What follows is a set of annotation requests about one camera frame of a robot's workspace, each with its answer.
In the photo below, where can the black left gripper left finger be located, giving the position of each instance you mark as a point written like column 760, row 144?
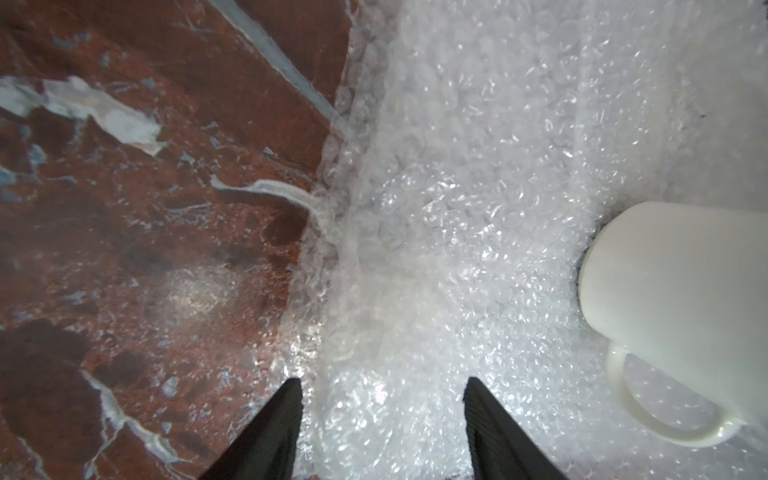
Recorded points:
column 266, row 448

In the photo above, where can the white mug red inside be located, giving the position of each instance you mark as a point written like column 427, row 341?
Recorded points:
column 684, row 288

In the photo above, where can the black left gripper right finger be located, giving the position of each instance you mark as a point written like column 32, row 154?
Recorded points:
column 499, row 447

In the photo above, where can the clear bubble wrap sheet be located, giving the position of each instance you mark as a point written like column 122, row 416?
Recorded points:
column 489, row 142

